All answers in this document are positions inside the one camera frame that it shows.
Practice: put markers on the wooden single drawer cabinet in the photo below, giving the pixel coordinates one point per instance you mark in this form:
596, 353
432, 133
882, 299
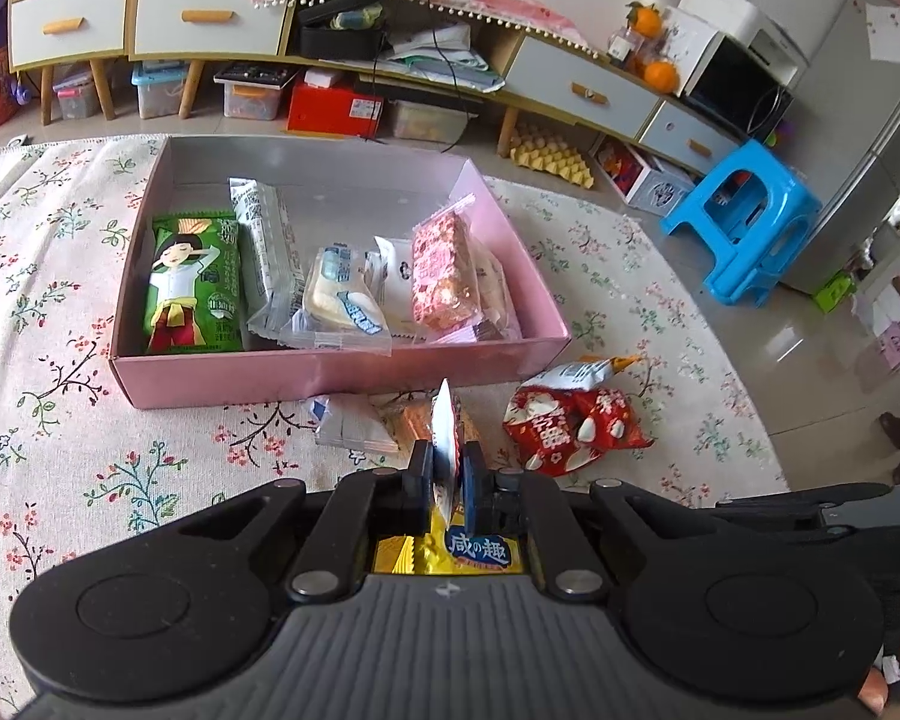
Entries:
210, 22

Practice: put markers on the person's right hand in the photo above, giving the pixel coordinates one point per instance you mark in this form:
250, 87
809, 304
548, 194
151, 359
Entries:
874, 690

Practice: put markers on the tall wooden shelf cabinet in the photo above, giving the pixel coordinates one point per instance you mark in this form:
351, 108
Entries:
67, 22

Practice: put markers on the yellow snack packet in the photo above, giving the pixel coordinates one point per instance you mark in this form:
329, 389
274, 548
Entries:
480, 553

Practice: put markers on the black lid storage box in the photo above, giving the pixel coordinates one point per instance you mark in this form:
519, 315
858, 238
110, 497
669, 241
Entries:
251, 94

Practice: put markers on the orange fruit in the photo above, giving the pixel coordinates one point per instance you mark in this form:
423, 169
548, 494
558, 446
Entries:
661, 76

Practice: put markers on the blue lid storage box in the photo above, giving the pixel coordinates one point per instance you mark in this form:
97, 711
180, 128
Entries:
157, 90

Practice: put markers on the small clear storage box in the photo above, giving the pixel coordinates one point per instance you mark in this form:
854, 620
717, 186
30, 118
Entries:
76, 99

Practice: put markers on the green chip packet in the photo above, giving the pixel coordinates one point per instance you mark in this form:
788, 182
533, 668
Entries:
195, 285

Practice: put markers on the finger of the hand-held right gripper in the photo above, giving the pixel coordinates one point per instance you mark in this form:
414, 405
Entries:
795, 506

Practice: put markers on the black plastic bin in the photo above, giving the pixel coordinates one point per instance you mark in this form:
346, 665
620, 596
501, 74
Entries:
341, 37

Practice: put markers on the beige storage box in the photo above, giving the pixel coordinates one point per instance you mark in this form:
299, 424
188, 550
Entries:
427, 120

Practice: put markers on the red cardboard box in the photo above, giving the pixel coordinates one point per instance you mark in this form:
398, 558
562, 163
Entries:
334, 112

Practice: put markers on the pink nougat packet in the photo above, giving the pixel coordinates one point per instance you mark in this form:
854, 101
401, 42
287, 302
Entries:
442, 270

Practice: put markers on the orange with leaves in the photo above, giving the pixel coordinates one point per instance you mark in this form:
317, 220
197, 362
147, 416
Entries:
646, 21

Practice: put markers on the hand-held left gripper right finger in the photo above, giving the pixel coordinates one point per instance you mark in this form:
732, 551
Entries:
471, 484

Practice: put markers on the yellow egg tray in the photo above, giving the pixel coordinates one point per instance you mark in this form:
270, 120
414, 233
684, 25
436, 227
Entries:
551, 157

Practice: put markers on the red white snack packet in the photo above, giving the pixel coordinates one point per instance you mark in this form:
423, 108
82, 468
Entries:
562, 420

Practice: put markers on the pile of papers and cloth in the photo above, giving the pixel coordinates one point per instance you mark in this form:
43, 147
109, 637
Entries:
442, 60

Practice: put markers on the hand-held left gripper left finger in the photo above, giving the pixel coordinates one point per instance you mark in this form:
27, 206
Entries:
420, 484

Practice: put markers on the white microwave oven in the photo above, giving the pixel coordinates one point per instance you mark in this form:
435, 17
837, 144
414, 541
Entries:
735, 82

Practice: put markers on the white paper note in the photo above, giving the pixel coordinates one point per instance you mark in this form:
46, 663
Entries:
889, 34

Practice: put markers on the small green box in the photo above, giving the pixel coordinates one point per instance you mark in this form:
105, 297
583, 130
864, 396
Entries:
834, 294

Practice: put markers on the floral tablecloth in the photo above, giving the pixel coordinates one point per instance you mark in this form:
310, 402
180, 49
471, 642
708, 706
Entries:
60, 405

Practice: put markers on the low wooden TV cabinet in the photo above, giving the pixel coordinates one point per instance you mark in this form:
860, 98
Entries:
570, 82

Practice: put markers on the orange brown cake packet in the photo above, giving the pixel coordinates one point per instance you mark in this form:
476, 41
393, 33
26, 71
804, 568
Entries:
409, 420

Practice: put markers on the long pale green snack packet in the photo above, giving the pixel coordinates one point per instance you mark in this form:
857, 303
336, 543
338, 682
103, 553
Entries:
266, 240

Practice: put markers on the white blue printed box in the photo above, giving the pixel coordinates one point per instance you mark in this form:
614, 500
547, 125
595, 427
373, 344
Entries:
656, 187

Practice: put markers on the blue plastic stool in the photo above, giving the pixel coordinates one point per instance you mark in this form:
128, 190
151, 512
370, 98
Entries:
750, 187

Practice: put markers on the small pink box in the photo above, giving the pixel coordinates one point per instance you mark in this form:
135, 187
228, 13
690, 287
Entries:
898, 346

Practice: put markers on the white blue snack packet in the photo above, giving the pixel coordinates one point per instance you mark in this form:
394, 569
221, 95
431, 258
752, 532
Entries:
345, 424

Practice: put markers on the white printer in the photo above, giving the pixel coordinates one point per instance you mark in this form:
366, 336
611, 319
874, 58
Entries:
750, 22

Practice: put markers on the small white snack packet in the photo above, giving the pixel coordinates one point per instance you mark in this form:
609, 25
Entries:
390, 270

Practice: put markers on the pink cardboard box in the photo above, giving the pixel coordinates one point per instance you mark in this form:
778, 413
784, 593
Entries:
345, 379

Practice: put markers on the grey refrigerator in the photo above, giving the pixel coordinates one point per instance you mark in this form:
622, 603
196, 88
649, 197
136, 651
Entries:
855, 127

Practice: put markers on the white blue bread packet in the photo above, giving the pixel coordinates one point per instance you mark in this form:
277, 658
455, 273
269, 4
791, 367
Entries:
341, 300

